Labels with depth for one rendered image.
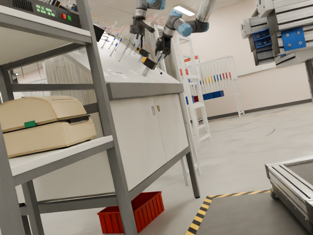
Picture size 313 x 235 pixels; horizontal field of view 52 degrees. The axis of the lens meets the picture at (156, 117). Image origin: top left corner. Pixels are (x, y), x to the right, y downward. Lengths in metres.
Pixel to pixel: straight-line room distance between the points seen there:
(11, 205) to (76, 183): 0.69
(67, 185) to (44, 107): 0.52
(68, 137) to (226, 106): 9.45
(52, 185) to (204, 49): 9.33
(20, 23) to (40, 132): 0.34
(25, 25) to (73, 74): 2.37
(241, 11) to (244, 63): 1.53
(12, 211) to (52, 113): 0.37
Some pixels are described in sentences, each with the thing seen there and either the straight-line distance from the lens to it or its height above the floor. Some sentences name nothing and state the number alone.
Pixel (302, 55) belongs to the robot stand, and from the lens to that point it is 1.62.
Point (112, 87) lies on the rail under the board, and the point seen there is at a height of 0.84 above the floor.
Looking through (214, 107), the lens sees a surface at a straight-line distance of 10.48.
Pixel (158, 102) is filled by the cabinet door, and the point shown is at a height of 0.75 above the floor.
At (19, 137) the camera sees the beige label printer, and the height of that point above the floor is 0.72.
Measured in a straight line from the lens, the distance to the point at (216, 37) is 10.49.
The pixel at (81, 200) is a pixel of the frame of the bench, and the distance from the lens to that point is 1.49.
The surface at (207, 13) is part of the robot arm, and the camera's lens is 2.02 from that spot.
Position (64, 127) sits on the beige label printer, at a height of 0.73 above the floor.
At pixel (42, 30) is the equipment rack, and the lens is 1.04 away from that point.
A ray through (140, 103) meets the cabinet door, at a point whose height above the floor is 0.77.
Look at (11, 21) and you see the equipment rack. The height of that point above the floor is 1.02.
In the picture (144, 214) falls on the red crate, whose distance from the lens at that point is 2.15.
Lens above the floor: 0.73
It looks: 2 degrees down
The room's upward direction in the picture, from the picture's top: 12 degrees counter-clockwise
